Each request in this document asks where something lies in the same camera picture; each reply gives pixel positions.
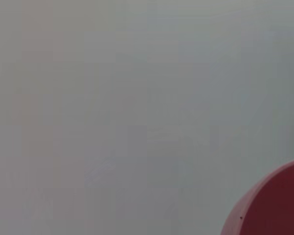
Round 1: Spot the pink plastic bowl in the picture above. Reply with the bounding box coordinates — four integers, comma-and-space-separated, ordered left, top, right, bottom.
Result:
220, 158, 294, 235

